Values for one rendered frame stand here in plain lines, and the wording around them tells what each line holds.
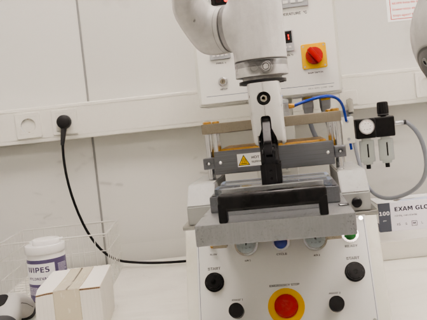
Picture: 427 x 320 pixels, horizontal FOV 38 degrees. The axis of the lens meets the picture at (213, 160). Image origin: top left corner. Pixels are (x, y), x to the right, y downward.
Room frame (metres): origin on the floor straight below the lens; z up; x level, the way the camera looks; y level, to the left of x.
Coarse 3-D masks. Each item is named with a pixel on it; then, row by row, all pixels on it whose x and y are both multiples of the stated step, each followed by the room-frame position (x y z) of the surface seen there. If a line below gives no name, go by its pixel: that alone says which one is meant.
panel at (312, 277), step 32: (224, 256) 1.08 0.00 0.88; (256, 256) 1.07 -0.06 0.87; (288, 256) 1.07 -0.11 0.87; (320, 256) 1.06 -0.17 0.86; (352, 256) 1.05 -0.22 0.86; (224, 288) 1.06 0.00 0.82; (256, 288) 1.05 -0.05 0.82; (288, 288) 1.04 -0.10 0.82; (320, 288) 1.03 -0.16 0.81; (352, 288) 1.03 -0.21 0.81
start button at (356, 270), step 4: (352, 264) 1.04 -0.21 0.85; (356, 264) 1.03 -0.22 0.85; (348, 268) 1.03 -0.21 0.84; (352, 268) 1.03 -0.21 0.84; (356, 268) 1.03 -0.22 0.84; (360, 268) 1.03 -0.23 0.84; (348, 272) 1.03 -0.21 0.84; (352, 272) 1.03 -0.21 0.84; (356, 272) 1.03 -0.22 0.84; (360, 272) 1.03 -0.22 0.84; (348, 276) 1.03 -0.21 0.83; (352, 276) 1.03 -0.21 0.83; (356, 276) 1.02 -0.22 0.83; (360, 276) 1.03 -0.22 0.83
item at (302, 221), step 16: (224, 192) 0.92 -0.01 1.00; (272, 208) 0.91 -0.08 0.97; (288, 208) 0.91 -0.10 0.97; (304, 208) 0.90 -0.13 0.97; (336, 208) 0.88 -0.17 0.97; (352, 208) 0.86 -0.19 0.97; (208, 224) 0.85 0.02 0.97; (224, 224) 0.85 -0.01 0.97; (240, 224) 0.85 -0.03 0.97; (256, 224) 0.84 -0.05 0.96; (272, 224) 0.84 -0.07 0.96; (288, 224) 0.84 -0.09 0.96; (304, 224) 0.83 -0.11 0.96; (320, 224) 0.83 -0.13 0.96; (336, 224) 0.83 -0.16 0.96; (352, 224) 0.83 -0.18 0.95; (208, 240) 0.85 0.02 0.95; (224, 240) 0.85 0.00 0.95; (240, 240) 0.85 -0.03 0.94; (256, 240) 0.84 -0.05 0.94; (272, 240) 0.84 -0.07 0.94
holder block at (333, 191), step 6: (330, 186) 0.94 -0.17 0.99; (336, 186) 0.94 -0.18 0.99; (330, 192) 0.94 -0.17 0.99; (336, 192) 0.94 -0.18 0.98; (210, 198) 0.96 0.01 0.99; (216, 198) 0.96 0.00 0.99; (330, 198) 0.94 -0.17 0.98; (336, 198) 0.94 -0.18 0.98; (210, 204) 0.96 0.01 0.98; (216, 204) 0.96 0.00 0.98; (216, 210) 0.96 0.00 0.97
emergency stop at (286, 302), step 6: (288, 294) 1.03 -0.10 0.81; (276, 300) 1.03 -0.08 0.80; (282, 300) 1.03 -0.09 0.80; (288, 300) 1.02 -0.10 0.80; (294, 300) 1.02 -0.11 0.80; (276, 306) 1.02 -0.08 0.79; (282, 306) 1.02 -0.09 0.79; (288, 306) 1.02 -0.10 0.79; (294, 306) 1.02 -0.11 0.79; (276, 312) 1.02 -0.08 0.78; (282, 312) 1.02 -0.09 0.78; (288, 312) 1.02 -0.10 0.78; (294, 312) 1.02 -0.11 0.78
